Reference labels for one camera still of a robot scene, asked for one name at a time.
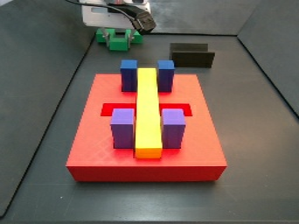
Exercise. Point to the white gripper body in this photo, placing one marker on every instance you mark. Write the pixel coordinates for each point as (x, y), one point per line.
(101, 17)

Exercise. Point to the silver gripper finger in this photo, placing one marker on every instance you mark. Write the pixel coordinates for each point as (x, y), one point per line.
(129, 35)
(104, 34)

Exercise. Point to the green bridge-shaped object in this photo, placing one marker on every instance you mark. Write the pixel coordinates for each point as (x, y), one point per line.
(117, 42)

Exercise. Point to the black fixture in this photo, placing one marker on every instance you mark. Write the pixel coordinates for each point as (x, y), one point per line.
(191, 55)

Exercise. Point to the red base board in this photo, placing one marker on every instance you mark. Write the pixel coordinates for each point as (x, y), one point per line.
(94, 161)

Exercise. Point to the blue block left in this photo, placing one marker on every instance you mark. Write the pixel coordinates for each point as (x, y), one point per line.
(128, 67)

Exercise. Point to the blue block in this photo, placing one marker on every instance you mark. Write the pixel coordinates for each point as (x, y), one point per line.
(128, 67)
(165, 75)

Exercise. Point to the blue block right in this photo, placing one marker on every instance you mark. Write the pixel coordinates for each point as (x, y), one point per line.
(165, 75)

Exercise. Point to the purple block left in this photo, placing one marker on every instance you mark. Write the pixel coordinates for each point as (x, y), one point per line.
(123, 128)

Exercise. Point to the purple block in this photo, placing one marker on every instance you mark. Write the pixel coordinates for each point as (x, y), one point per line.
(123, 128)
(173, 125)

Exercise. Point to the purple block right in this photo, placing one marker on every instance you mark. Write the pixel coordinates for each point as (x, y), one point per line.
(173, 125)

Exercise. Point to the yellow long bar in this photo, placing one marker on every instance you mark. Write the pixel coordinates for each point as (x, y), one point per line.
(148, 143)

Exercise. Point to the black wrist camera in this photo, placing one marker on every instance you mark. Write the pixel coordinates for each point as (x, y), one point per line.
(141, 19)

